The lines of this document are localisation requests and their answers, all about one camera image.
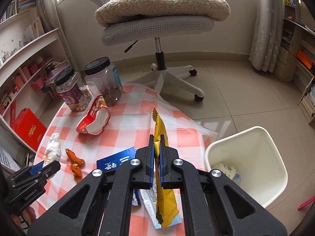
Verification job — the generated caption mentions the white milk carton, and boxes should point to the white milk carton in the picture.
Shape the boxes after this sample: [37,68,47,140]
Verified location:
[139,188,183,230]

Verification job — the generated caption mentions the red gift box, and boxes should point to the red gift box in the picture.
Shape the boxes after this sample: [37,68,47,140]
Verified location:
[10,101,47,152]

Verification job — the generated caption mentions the nut jar purple label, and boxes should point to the nut jar purple label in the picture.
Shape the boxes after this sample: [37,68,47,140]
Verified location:
[54,66,91,112]

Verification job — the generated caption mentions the large blue carton box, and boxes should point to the large blue carton box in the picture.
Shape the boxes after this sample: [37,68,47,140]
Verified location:
[97,147,136,173]

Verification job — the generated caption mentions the white bookshelf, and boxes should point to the white bookshelf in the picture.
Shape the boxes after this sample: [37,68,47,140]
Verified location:
[0,7,74,154]

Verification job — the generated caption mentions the grey office chair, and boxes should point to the grey office chair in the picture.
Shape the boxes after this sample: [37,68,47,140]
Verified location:
[82,0,215,102]

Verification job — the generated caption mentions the yellow snack wrapper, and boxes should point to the yellow snack wrapper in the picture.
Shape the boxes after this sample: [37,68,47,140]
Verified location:
[152,107,179,229]

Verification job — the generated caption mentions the white tissue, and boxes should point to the white tissue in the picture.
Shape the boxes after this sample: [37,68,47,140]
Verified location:
[43,133,61,167]

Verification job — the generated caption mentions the white trash bin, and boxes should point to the white trash bin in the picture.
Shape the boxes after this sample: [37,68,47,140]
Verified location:
[205,126,288,208]

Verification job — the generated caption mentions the red instant noodle bowl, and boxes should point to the red instant noodle bowl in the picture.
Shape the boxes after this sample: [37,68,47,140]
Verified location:
[76,95,110,135]

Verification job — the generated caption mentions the blue biscuit box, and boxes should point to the blue biscuit box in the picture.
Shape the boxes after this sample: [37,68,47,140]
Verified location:
[132,189,141,207]

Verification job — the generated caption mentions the wooden desk shelf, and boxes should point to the wooden desk shelf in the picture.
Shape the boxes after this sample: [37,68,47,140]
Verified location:
[273,0,314,124]

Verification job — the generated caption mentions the beige lace curtain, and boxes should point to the beige lace curtain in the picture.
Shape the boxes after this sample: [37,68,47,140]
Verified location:
[249,0,284,73]

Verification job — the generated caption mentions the orange white checkered tablecloth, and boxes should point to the orange white checkered tablecloth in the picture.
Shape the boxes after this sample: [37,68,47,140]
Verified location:
[31,84,217,235]

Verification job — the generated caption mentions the clear jar black lid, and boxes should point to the clear jar black lid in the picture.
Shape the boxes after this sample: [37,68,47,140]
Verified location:
[84,56,123,107]

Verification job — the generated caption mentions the beige fleece blanket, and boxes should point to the beige fleece blanket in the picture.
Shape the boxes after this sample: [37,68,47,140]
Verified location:
[94,0,231,27]

